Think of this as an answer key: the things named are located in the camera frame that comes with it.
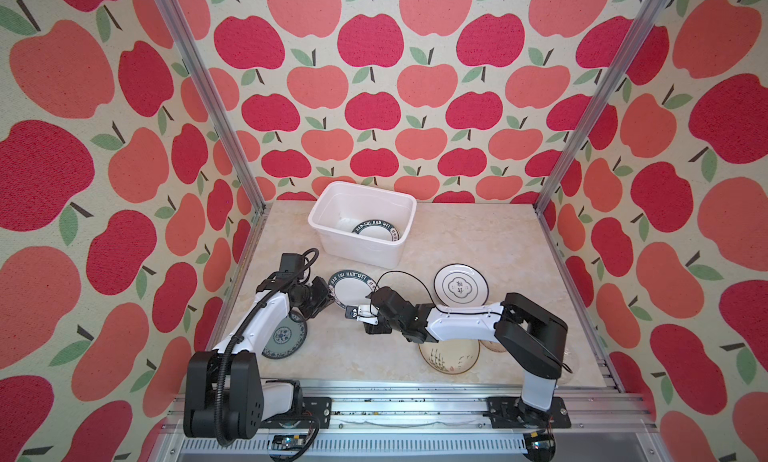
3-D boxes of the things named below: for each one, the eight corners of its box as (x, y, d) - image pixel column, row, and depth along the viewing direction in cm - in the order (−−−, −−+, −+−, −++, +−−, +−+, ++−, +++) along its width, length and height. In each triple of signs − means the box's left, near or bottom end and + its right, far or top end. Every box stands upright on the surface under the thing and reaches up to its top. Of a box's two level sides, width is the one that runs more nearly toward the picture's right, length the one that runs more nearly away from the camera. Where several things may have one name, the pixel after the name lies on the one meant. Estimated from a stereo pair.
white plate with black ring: (436, 305, 96) (437, 302, 94) (431, 266, 106) (432, 263, 104) (491, 305, 96) (493, 302, 94) (481, 266, 106) (483, 263, 104)
